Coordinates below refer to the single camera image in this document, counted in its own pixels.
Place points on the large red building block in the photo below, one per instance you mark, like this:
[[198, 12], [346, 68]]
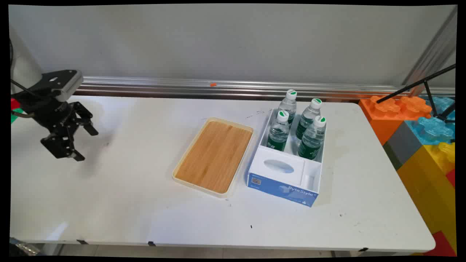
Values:
[[442, 245]]

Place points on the green foam block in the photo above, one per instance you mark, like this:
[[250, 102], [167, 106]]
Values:
[[15, 115]]

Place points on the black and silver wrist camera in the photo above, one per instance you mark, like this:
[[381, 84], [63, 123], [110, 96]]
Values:
[[62, 83]]

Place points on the bamboo tray with cream rim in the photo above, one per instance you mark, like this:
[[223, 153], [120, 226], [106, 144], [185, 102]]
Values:
[[214, 155]]

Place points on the aluminium frame rail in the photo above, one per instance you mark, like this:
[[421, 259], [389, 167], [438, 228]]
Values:
[[255, 89]]

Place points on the black tripod stand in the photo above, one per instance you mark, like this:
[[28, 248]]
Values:
[[429, 85]]

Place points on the large orange building block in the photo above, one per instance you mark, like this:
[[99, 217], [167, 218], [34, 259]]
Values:
[[386, 116]]

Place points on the large grey building block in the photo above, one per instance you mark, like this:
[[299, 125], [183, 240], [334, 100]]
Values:
[[402, 145]]

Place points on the aluminium frame post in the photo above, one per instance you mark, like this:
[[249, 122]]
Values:
[[435, 51]]

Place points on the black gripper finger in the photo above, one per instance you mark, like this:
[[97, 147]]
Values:
[[84, 118], [62, 145]]

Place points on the silver metal bracket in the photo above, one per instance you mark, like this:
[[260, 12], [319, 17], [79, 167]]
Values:
[[23, 247]]

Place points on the large yellow building block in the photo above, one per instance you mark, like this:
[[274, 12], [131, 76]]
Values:
[[431, 189]]

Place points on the white and blue cardboard box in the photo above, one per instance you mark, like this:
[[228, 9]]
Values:
[[280, 185]]

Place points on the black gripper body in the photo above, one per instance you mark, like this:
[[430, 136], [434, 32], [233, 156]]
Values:
[[49, 112]]

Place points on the large blue building block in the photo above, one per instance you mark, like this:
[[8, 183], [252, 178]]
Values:
[[433, 129]]

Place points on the water bottle with green label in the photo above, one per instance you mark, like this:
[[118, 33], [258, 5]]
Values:
[[278, 133], [312, 141], [307, 119], [289, 105]]

